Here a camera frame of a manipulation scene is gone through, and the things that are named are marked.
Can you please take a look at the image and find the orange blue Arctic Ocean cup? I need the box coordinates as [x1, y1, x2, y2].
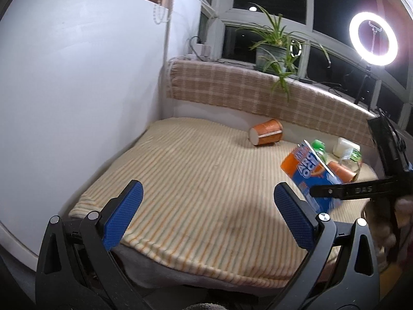
[280, 140, 342, 213]

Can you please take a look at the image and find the green grapefruit label cup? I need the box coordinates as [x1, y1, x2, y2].
[339, 148, 363, 173]

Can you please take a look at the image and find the near copper orange cup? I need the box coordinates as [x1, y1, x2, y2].
[328, 161, 357, 183]

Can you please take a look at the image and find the copper orange cup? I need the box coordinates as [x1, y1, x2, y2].
[328, 161, 357, 183]
[249, 119, 283, 146]

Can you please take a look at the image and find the white plastic cup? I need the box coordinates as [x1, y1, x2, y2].
[332, 137, 361, 158]

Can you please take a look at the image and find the green plastic cup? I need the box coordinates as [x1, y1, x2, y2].
[311, 139, 328, 164]

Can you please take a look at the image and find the far copper orange cup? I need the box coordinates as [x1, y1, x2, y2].
[249, 119, 283, 146]

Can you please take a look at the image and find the plaid brown back cushion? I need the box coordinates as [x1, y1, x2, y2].
[166, 59, 374, 147]

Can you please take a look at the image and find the striped beige seat cushion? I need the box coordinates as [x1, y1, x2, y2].
[69, 118, 306, 295]

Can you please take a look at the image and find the potted spider plant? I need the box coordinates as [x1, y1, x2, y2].
[237, 3, 331, 99]

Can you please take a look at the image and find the ring light on tripod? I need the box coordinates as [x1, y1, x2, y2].
[349, 11, 398, 105]

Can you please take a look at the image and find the white power adapter with cable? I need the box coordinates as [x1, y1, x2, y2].
[188, 36, 211, 62]

